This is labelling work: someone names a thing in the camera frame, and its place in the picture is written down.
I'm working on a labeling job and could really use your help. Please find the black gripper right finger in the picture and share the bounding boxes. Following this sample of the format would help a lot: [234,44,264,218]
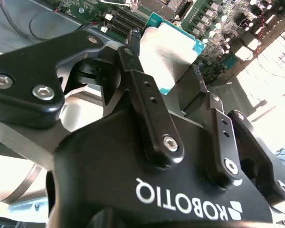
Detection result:
[182,63,285,207]

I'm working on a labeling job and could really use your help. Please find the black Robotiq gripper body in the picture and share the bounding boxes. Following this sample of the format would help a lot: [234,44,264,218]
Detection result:
[45,108,285,228]

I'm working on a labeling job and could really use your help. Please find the CPU silver top green edge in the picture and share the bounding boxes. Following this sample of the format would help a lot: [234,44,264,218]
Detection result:
[139,11,207,95]

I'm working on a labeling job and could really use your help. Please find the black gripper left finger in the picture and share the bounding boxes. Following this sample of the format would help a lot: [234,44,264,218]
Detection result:
[0,29,185,170]

